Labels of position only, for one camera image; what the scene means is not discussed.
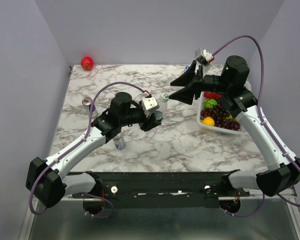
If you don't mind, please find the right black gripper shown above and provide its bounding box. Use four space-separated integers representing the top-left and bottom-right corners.
169 59 231 105

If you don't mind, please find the green label water bottle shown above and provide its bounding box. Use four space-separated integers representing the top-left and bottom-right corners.
154 92 168 120

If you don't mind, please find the green white bottle cap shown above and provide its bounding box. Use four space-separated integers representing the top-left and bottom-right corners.
161 92 169 102

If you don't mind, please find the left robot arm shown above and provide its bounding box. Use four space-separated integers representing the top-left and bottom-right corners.
25 92 163 208

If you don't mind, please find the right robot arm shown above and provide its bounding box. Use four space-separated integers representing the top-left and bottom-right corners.
169 55 300 197

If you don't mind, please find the red dragon fruit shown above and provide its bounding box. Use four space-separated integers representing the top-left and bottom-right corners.
203 92 222 99

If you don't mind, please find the green striped ball fruit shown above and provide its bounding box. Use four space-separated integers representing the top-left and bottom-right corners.
202 98 218 109

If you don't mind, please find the tilted silver drink can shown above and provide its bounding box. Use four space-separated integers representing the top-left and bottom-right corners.
113 133 126 150

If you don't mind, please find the orange fruit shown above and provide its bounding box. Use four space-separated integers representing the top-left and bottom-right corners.
201 116 215 126

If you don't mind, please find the dark purple grape bunch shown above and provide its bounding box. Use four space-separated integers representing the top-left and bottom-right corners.
200 105 241 131

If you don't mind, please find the upright red bull can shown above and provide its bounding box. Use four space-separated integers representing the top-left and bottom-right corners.
81 96 98 119

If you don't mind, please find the white plastic fruit basket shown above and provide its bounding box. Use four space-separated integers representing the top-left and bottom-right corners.
196 92 248 136

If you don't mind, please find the red apple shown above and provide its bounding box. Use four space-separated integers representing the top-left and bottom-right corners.
80 56 94 71

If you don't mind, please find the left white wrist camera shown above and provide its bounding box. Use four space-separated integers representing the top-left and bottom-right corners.
141 97 160 117

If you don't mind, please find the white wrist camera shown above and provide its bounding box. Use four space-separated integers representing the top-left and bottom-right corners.
194 47 215 75
141 97 160 117

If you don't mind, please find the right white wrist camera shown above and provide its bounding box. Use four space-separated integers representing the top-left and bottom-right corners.
194 47 215 75

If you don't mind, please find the black mounting base rail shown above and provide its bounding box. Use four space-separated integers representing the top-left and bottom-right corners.
72 171 250 210

